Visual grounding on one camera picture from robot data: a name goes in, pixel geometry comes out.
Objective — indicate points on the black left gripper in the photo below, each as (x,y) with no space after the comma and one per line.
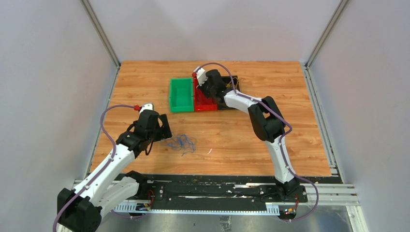
(164,132)

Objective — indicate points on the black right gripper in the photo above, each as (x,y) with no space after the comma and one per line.
(202,87)

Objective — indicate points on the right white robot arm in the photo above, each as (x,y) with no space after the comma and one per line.
(266,120)

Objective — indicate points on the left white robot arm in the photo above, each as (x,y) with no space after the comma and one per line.
(82,208)

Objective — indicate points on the black plastic bin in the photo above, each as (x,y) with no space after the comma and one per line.
(229,84)

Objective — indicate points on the red plastic bin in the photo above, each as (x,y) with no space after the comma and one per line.
(200,101)

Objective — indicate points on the green plastic bin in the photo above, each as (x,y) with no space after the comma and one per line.
(181,95)

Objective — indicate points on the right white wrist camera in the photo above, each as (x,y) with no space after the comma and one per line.
(200,75)

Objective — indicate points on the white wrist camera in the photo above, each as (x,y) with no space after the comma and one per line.
(200,75)
(146,106)

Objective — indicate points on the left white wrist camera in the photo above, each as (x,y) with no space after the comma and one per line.
(146,106)

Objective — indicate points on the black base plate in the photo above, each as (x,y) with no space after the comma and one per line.
(232,194)

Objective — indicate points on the aluminium frame post left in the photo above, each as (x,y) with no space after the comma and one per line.
(100,32)

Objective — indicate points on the aluminium frame post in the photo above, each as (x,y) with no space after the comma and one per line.
(100,32)
(327,31)

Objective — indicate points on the aluminium frame post right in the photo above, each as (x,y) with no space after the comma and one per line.
(327,31)

